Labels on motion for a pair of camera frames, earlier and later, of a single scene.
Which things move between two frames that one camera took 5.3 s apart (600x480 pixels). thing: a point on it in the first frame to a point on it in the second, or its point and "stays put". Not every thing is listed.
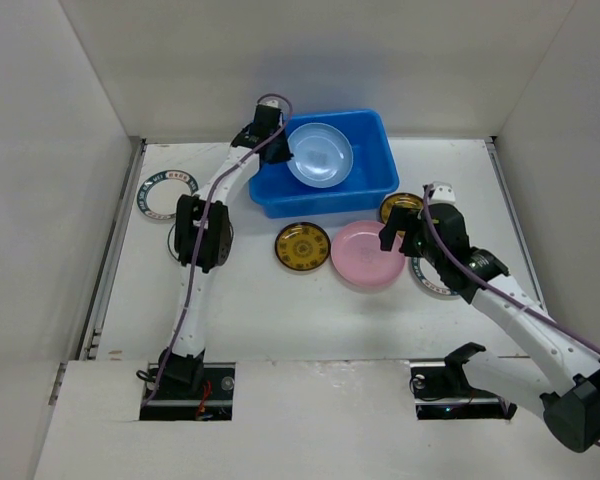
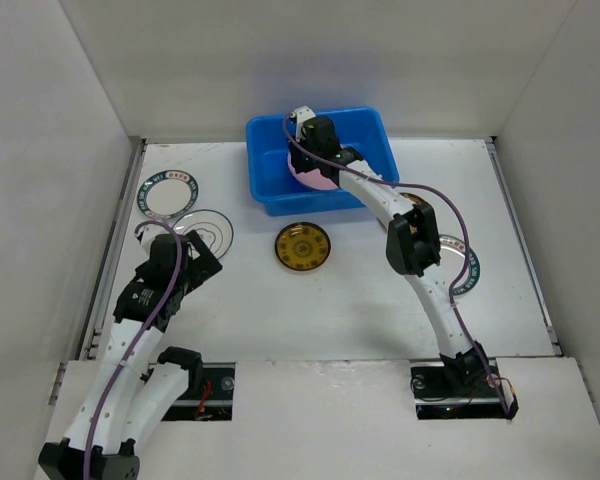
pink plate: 357,257 to 313,178
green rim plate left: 158,196 stays put
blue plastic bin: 372,176 stays put
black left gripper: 285,155 to 204,266
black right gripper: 407,232 to 300,163
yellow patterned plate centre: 302,246 stays put
